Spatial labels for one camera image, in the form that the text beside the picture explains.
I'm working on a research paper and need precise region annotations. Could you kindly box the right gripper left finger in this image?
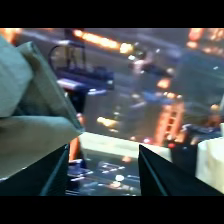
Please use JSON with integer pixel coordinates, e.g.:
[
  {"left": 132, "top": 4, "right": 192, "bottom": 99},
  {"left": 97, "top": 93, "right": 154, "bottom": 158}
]
[{"left": 0, "top": 144, "right": 70, "bottom": 197}]

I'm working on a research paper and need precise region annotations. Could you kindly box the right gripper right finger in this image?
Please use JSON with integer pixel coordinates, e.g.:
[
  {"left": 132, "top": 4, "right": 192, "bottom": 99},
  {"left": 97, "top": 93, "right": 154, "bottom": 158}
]
[{"left": 137, "top": 144, "right": 223, "bottom": 197}]

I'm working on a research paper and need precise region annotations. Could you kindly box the brown shirt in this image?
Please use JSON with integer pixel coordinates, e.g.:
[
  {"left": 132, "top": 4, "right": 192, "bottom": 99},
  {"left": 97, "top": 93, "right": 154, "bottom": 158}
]
[{"left": 0, "top": 34, "right": 85, "bottom": 183}]

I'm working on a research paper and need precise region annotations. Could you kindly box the beige garment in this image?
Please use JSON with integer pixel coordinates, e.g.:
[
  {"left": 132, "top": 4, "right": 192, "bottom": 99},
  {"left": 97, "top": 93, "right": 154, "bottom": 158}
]
[{"left": 194, "top": 121, "right": 224, "bottom": 195}]

